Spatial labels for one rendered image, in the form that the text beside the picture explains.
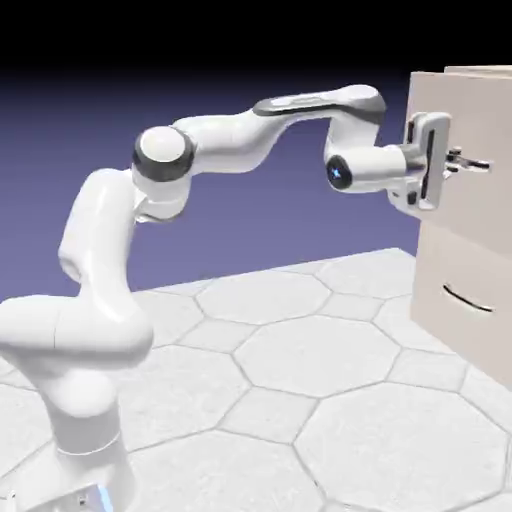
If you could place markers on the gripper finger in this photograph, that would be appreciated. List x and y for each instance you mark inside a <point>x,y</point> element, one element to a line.
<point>451,171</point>
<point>454,152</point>

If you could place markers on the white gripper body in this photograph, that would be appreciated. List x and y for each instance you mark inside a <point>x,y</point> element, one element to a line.
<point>439,160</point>

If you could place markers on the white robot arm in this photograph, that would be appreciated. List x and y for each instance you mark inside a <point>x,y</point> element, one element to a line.
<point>104,328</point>

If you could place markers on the pale beige cabinet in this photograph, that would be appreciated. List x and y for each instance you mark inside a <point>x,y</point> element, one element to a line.
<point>476,256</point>

